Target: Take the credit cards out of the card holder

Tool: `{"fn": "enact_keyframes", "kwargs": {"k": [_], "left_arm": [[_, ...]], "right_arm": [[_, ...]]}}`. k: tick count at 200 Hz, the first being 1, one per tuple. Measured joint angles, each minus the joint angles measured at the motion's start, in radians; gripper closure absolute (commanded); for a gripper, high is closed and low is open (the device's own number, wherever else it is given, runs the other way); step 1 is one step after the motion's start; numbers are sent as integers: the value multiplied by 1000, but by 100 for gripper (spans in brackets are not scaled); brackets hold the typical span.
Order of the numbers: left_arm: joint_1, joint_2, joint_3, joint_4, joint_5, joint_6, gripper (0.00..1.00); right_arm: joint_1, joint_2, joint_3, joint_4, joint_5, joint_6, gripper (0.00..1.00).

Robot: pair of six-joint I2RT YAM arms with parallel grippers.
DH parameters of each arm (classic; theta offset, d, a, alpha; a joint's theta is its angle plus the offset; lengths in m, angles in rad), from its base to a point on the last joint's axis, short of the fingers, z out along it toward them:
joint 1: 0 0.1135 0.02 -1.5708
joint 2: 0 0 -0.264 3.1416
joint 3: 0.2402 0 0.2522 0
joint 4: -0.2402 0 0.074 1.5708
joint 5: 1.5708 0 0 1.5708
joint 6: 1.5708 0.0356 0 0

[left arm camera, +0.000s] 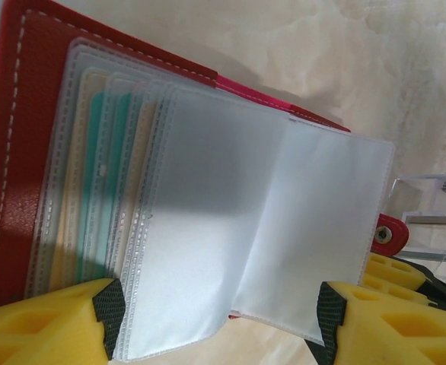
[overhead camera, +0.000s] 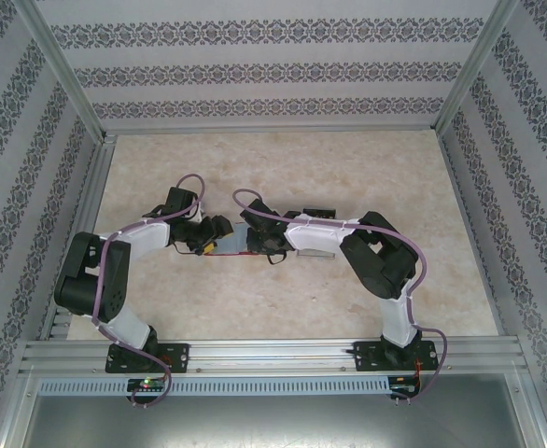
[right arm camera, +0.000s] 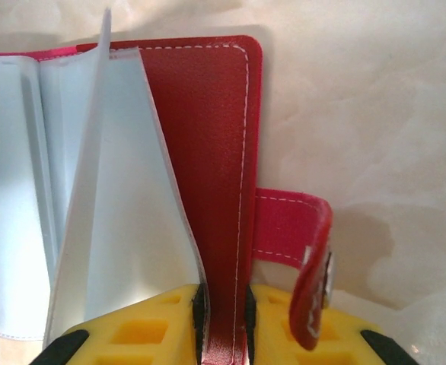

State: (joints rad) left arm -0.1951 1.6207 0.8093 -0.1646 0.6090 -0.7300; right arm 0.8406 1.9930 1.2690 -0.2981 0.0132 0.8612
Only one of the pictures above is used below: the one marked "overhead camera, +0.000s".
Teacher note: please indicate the red leather card holder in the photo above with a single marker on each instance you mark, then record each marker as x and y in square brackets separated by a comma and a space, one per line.
[236, 240]

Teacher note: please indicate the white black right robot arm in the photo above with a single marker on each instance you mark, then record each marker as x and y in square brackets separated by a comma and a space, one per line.
[315, 238]

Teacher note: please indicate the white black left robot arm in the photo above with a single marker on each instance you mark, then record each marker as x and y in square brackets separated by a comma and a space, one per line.
[143, 238]

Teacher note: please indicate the clear plastic card box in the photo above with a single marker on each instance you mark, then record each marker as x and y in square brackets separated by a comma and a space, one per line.
[318, 255]

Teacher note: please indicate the left controller circuit board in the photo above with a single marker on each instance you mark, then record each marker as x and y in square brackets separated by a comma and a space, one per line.
[147, 385]

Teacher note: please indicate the controller circuit board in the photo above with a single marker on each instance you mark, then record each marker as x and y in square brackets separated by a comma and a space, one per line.
[404, 389]
[147, 385]

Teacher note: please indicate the grey sheet metal panel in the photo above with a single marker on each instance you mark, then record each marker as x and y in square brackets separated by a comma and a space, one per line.
[273, 424]

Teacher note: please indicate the right controller circuit board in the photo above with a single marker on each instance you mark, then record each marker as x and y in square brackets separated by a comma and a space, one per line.
[404, 389]

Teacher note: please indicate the aluminium side rail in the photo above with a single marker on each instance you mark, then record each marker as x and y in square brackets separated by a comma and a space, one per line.
[91, 196]
[479, 233]

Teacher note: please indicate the aluminium frame beam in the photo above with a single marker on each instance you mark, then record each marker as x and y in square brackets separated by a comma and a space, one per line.
[269, 130]

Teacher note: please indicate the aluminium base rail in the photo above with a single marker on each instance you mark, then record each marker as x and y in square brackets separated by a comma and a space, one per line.
[269, 354]

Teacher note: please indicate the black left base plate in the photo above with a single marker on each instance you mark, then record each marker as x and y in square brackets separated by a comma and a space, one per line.
[178, 357]

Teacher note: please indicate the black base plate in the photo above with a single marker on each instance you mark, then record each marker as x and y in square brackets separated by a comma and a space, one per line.
[178, 357]
[362, 357]

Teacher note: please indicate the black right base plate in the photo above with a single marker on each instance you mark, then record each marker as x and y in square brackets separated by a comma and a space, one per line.
[362, 357]

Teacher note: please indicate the aluminium frame post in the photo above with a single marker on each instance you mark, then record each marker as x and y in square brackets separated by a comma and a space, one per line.
[537, 415]
[14, 415]
[476, 70]
[59, 70]

